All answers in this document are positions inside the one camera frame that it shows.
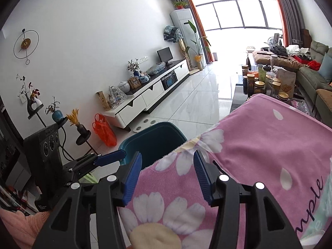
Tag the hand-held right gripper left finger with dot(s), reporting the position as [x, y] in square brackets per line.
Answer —
[132, 179]

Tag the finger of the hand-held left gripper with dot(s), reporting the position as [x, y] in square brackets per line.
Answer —
[111, 158]

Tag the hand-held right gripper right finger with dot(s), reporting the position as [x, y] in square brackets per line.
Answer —
[203, 179]

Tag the teal plastic bin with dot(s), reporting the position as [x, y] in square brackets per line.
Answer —
[155, 140]

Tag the person's left forearm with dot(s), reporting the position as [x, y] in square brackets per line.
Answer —
[20, 228]

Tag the orange plastic bag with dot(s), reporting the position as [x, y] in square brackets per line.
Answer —
[103, 132]

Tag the dark furniture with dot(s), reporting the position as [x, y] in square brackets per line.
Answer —
[10, 160]

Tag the dark vase with yellow wheat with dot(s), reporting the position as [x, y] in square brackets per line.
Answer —
[81, 129]

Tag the black tiered stand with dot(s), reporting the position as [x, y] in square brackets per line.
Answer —
[39, 116]

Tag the white dotted floor board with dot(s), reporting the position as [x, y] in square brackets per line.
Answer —
[142, 125]

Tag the brown patterned box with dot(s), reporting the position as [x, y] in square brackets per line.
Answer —
[103, 100]

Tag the white vase with red branches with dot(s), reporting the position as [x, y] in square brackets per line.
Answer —
[35, 101]

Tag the clear glass ornament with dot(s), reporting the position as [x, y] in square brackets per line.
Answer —
[116, 97]

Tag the pink floral blanket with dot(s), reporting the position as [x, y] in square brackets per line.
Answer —
[259, 147]

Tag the white TV cabinet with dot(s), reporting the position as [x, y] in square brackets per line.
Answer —
[145, 96]

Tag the white lidded tureen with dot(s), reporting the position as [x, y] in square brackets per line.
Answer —
[124, 87]

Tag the blue white porcelain jar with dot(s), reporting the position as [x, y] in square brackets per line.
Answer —
[144, 77]

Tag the blue white vase with plant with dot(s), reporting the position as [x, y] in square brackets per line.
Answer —
[134, 68]

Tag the clear bag of items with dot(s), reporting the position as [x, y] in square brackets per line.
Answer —
[155, 68]

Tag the group of glass jars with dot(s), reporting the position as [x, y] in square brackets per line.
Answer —
[259, 85]

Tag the black monitor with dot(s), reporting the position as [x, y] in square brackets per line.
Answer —
[164, 54]

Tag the small grey waste bin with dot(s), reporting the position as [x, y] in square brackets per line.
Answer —
[215, 57]

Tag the wooden plant stand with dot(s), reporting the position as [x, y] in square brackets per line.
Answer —
[185, 57]

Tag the brown paper bag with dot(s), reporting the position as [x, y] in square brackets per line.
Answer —
[288, 83]

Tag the large leaf floor plant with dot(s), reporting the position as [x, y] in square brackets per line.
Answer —
[198, 46]

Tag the brown padded daybed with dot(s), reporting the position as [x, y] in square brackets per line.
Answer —
[262, 57]

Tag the green sofa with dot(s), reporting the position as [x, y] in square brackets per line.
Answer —
[311, 80]

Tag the black bag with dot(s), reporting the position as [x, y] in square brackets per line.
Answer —
[278, 50]

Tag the white standing air conditioner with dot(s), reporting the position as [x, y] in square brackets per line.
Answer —
[181, 18]

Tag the pile of pale clothes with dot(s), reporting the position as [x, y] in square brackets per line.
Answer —
[295, 49]

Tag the red cloth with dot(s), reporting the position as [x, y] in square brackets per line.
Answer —
[315, 64]

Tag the orange and grey curtain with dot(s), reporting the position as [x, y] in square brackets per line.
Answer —
[288, 10]
[197, 18]

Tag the small blue grey cushion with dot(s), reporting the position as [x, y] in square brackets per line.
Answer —
[326, 66]

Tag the small potted plant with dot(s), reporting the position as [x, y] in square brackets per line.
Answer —
[180, 4]

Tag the large window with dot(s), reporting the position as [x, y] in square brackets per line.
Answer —
[233, 13]

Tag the wooden picture frame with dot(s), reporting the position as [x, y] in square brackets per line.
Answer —
[134, 83]

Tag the white wall socket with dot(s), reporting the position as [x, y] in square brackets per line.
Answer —
[143, 59]

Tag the round wall clock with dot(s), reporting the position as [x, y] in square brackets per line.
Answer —
[25, 43]

